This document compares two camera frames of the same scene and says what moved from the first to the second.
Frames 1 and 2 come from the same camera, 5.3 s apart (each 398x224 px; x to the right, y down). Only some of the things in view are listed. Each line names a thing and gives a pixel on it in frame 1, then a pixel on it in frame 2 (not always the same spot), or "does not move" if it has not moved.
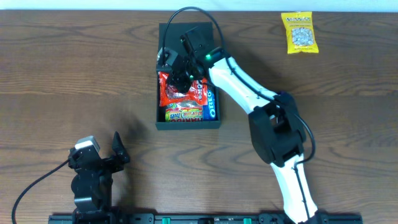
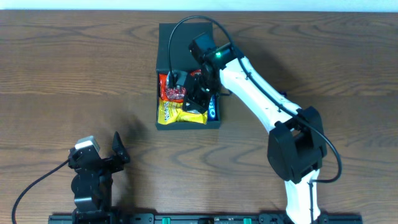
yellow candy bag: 300,32 to 170,112
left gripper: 101,161 does not move
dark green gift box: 169,35 does not move
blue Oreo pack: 209,110 does not move
